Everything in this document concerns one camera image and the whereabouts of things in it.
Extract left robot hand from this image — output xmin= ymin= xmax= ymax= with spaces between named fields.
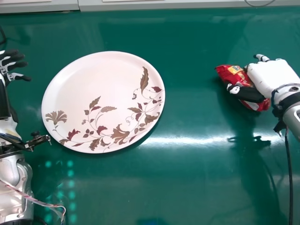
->
xmin=0 ymin=49 xmax=51 ymax=157

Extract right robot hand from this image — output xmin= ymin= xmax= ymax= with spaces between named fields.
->
xmin=226 ymin=53 xmax=300 ymax=111

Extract red biscuit packet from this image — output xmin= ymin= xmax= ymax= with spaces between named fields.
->
xmin=215 ymin=64 xmax=271 ymax=113

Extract plate with brown leaf pattern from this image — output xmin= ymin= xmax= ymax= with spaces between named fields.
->
xmin=41 ymin=51 xmax=166 ymax=154

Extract grey cable loop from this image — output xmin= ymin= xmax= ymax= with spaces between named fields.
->
xmin=243 ymin=0 xmax=277 ymax=8

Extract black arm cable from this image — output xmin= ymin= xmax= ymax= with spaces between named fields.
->
xmin=273 ymin=120 xmax=294 ymax=225

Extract short white cable duct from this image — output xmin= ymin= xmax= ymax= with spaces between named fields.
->
xmin=0 ymin=0 xmax=80 ymax=13

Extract pink white ribbon cable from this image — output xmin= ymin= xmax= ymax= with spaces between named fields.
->
xmin=0 ymin=179 xmax=66 ymax=223

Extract long white cable duct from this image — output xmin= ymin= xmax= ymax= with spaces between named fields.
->
xmin=78 ymin=0 xmax=300 ymax=12

